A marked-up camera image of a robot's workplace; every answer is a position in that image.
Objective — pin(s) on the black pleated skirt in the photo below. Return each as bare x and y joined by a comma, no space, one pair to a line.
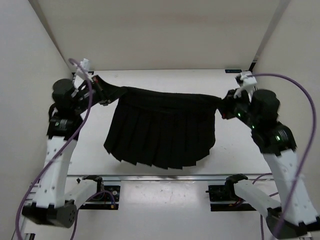
162,129

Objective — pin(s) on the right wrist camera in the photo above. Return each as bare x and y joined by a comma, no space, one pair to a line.
246,81

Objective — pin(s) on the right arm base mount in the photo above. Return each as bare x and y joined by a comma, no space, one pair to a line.
223,199

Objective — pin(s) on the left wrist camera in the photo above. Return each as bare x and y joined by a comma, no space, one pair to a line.
82,68

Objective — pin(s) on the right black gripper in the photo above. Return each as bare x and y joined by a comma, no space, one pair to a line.
228,101

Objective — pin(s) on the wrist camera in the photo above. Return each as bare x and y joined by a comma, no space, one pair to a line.
82,68
246,81

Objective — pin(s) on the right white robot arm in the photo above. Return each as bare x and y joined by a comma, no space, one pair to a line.
293,215

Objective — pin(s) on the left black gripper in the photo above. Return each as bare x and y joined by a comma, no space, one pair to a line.
107,92

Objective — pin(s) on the right blue corner sticker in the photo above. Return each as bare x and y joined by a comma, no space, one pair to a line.
233,71

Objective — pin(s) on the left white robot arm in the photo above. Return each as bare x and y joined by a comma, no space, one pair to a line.
51,205

